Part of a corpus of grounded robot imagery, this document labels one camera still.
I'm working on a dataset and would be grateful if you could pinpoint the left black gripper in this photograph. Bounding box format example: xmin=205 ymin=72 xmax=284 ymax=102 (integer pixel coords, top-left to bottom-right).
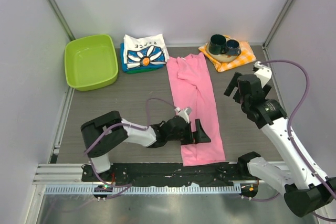
xmin=167 ymin=119 xmax=211 ymax=146

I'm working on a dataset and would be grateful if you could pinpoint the orange checkered cloth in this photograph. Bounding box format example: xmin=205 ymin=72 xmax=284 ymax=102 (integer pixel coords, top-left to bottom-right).
xmin=198 ymin=40 xmax=256 ymax=72

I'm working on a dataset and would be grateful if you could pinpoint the dark blue mug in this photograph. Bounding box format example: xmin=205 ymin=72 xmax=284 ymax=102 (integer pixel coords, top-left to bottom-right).
xmin=225 ymin=39 xmax=241 ymax=56

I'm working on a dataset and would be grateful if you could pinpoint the dark green mug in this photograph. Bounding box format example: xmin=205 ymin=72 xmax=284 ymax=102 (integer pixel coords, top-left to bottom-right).
xmin=208 ymin=34 xmax=227 ymax=55

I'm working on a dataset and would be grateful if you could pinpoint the pink t shirt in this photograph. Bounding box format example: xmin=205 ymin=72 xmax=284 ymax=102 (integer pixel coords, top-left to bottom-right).
xmin=166 ymin=53 xmax=226 ymax=166

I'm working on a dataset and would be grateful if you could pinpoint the blue t shirt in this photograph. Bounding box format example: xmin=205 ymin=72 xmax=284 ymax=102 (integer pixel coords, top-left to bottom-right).
xmin=120 ymin=43 xmax=164 ymax=73

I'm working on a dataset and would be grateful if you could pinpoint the white daisy print t shirt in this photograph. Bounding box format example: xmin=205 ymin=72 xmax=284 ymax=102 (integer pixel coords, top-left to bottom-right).
xmin=123 ymin=34 xmax=170 ymax=69

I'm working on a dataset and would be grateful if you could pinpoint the lime green plastic tub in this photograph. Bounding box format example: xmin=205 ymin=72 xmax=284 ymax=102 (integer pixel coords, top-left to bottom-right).
xmin=64 ymin=34 xmax=119 ymax=91

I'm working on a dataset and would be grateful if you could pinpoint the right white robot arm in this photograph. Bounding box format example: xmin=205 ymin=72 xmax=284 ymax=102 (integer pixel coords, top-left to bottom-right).
xmin=224 ymin=72 xmax=335 ymax=217

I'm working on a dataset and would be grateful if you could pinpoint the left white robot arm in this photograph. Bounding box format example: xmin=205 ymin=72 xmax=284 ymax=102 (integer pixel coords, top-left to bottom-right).
xmin=80 ymin=107 xmax=211 ymax=182

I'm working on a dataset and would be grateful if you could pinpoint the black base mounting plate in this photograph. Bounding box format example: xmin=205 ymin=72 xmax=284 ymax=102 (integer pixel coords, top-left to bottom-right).
xmin=81 ymin=161 xmax=270 ymax=187

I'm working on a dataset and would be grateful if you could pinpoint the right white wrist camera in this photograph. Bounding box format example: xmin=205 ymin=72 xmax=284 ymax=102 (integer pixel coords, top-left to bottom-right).
xmin=254 ymin=61 xmax=272 ymax=88

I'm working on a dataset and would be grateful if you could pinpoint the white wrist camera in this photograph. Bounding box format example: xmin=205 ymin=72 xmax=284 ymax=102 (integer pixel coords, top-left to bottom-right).
xmin=254 ymin=61 xmax=272 ymax=88
xmin=174 ymin=106 xmax=192 ymax=123

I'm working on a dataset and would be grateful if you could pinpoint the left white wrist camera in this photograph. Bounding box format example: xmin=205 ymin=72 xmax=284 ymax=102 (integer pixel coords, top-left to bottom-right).
xmin=174 ymin=106 xmax=192 ymax=123

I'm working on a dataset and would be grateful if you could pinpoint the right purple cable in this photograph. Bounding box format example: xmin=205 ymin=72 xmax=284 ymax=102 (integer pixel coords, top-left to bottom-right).
xmin=240 ymin=60 xmax=336 ymax=221

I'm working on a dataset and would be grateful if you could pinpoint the slotted white cable duct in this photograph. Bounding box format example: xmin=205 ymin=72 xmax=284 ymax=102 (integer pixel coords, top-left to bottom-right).
xmin=45 ymin=183 xmax=241 ymax=195

